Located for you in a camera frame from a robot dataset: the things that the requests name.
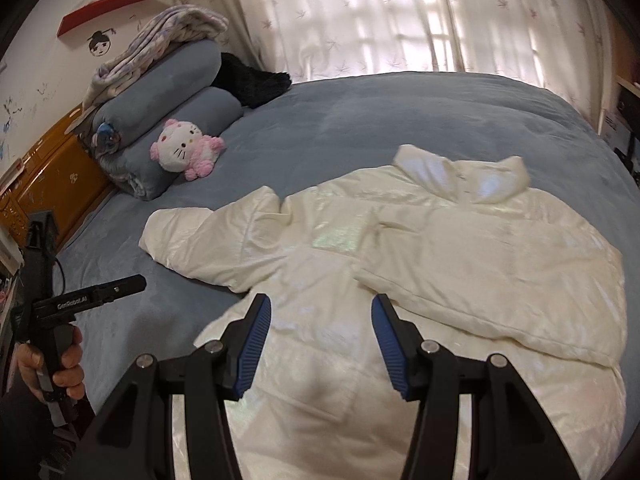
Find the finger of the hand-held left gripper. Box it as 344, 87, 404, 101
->
94, 274, 147, 307

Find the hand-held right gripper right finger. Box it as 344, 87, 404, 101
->
371, 293, 583, 480

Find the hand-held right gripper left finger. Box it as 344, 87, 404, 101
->
65, 292, 273, 480

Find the white puffer jacket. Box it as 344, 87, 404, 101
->
138, 144, 628, 480

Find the person's left forearm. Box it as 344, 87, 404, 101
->
0, 370, 81, 480

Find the person's left hand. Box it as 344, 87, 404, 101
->
12, 325, 87, 404

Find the orange wooden headboard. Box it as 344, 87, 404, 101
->
0, 102, 118, 261

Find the pink white cat plush toy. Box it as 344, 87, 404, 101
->
150, 118, 226, 182

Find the upper grey pillow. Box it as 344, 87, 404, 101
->
92, 40, 223, 123

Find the bed with grey-blue cover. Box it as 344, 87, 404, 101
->
55, 71, 640, 480

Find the black fuzzy cloth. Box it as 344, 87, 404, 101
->
212, 52, 292, 109

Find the folded purple patterned quilt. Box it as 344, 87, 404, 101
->
82, 5, 230, 111

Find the white cardboard box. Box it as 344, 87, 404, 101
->
598, 109, 633, 148

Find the sheer floral curtain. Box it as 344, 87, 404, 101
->
165, 0, 613, 86

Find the wooden bookshelf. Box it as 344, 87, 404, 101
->
597, 15, 640, 181

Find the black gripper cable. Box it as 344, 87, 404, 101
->
52, 255, 68, 297

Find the face wall sticker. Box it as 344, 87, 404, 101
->
87, 29, 117, 57

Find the red wall shelf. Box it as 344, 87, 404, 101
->
56, 0, 166, 38

